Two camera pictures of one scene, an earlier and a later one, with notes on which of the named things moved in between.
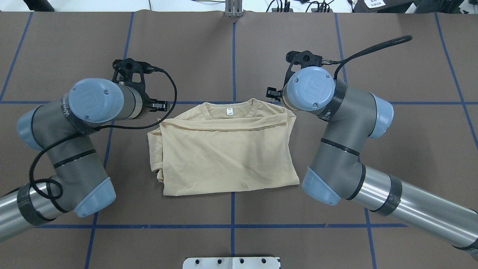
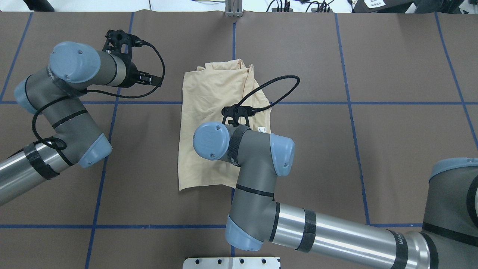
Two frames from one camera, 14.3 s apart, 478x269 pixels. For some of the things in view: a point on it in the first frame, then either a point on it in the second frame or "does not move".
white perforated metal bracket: (230, 263) does not move
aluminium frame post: (233, 8) does not move
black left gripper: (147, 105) to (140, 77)
